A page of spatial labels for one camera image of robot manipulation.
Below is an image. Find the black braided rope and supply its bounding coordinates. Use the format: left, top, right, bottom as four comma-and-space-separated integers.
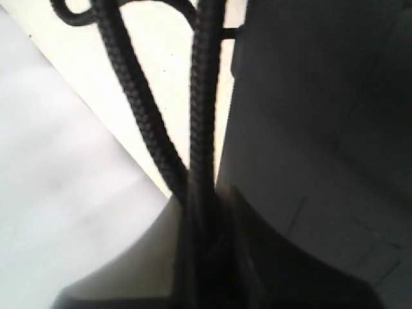
50, 0, 241, 226

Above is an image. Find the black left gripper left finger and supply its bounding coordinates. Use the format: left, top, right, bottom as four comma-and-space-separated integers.
56, 198, 193, 308

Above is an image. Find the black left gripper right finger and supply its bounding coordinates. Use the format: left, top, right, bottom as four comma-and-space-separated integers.
217, 186, 384, 308

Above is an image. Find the black plastic carry case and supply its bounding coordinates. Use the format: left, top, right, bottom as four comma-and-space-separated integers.
218, 1, 411, 308

